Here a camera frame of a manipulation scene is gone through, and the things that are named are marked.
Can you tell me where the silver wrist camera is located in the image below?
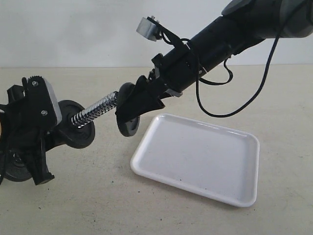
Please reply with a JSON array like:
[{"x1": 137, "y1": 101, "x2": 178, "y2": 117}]
[
  {"x1": 136, "y1": 16, "x2": 161, "y2": 42},
  {"x1": 44, "y1": 78, "x2": 62, "y2": 126}
]

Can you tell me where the chrome dumbbell bar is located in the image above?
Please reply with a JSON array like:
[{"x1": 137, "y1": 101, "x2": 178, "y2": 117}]
[{"x1": 70, "y1": 91, "x2": 118, "y2": 128}]

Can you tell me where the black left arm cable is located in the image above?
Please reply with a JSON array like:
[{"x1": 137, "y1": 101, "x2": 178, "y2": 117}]
[{"x1": 0, "y1": 146, "x2": 10, "y2": 187}]

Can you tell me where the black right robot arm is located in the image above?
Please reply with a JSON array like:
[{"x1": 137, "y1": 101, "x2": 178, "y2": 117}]
[{"x1": 115, "y1": 0, "x2": 313, "y2": 122}]

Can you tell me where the black weight plate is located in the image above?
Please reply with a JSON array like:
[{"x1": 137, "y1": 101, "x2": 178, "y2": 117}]
[
  {"x1": 116, "y1": 82, "x2": 140, "y2": 137},
  {"x1": 56, "y1": 100, "x2": 95, "y2": 149}
]

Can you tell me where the black weight plate far end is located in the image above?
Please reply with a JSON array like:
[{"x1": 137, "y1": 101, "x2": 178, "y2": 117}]
[{"x1": 4, "y1": 154, "x2": 32, "y2": 182}]

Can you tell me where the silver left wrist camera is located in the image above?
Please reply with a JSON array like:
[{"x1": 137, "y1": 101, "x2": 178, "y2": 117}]
[{"x1": 44, "y1": 78, "x2": 62, "y2": 126}]

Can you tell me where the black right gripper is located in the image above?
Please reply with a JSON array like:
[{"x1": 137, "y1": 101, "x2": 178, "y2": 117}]
[{"x1": 115, "y1": 40, "x2": 208, "y2": 122}]

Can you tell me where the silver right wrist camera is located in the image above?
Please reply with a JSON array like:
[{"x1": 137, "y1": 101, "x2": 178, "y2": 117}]
[{"x1": 136, "y1": 16, "x2": 161, "y2": 42}]

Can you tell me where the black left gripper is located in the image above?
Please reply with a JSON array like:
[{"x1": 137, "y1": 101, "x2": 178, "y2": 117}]
[{"x1": 0, "y1": 76, "x2": 73, "y2": 185}]

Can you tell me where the white rectangular plastic tray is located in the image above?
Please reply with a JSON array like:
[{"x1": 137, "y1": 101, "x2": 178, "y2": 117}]
[{"x1": 130, "y1": 114, "x2": 260, "y2": 208}]

